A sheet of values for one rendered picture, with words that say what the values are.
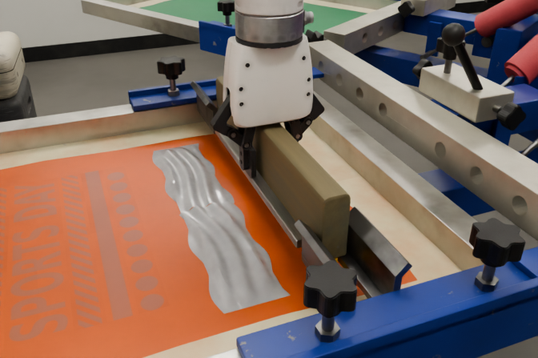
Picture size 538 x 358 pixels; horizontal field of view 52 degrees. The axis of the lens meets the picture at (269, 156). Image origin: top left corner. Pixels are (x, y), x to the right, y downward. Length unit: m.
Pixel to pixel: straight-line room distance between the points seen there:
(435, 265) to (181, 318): 0.27
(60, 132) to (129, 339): 0.43
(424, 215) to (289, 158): 0.18
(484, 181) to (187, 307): 0.36
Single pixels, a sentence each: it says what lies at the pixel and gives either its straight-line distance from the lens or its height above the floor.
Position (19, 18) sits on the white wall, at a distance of 4.48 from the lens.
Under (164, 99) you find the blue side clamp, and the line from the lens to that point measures 0.90.
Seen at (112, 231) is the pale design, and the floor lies 0.95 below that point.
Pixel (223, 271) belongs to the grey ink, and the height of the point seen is 0.96.
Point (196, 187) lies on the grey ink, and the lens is 0.73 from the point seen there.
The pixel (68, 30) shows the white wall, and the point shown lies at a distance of 4.51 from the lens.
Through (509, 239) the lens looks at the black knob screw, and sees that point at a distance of 0.51.
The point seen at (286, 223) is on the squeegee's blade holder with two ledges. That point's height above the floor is 0.99.
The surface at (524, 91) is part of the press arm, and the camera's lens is 0.89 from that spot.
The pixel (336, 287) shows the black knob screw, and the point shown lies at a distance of 0.42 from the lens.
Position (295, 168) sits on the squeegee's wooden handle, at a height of 1.06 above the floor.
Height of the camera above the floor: 1.34
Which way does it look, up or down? 28 degrees down
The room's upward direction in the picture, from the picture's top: straight up
